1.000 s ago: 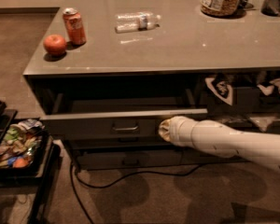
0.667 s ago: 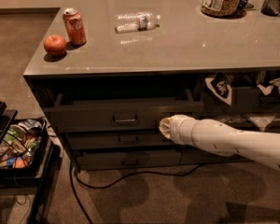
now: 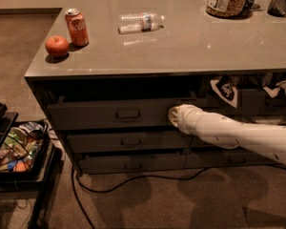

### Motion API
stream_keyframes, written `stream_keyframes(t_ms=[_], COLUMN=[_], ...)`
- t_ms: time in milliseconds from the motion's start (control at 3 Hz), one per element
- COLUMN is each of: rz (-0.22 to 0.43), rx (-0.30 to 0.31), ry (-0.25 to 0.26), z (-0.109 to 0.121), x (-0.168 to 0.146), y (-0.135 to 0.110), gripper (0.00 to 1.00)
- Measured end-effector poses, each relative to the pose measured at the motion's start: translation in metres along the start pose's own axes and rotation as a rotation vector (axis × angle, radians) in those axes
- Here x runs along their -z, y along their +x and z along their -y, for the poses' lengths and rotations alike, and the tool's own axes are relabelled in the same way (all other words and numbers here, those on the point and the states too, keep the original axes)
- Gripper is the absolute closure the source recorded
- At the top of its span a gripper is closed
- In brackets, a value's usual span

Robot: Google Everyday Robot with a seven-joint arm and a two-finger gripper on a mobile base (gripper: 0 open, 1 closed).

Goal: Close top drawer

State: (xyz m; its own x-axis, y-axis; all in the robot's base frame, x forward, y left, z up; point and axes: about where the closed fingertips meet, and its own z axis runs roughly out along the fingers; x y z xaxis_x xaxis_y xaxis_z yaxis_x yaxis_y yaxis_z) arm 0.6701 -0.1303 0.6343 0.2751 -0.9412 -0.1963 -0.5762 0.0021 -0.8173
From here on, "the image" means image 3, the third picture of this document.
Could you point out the grey bottom drawer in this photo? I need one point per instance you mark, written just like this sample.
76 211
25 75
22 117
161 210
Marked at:
133 163

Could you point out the large jar of nuts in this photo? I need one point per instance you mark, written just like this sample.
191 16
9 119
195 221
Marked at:
225 8

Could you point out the red apple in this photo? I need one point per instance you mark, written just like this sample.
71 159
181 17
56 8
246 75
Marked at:
57 46

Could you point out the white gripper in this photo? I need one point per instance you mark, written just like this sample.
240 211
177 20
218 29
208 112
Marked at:
183 118

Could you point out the black white snack bag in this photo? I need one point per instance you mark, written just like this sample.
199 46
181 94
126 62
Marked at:
273 90
225 88

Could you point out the grey drawer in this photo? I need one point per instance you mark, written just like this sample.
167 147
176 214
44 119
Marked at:
133 163
128 141
85 115

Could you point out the orange soda can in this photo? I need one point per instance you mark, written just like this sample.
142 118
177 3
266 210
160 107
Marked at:
77 27

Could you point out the clear plastic water bottle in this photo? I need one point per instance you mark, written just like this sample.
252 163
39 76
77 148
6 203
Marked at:
140 22

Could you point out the grey middle drawer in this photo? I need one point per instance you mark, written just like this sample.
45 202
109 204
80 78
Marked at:
128 141

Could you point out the black bin of snacks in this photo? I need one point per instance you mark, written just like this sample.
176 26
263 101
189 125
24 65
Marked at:
23 148

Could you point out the grey top drawer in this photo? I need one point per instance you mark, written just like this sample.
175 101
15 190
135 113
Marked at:
85 115

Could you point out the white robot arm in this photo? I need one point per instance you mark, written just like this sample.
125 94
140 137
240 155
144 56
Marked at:
222 131

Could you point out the black tray cart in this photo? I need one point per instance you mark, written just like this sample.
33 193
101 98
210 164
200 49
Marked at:
26 204

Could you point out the grey counter cabinet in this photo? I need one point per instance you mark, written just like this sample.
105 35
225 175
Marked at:
177 61

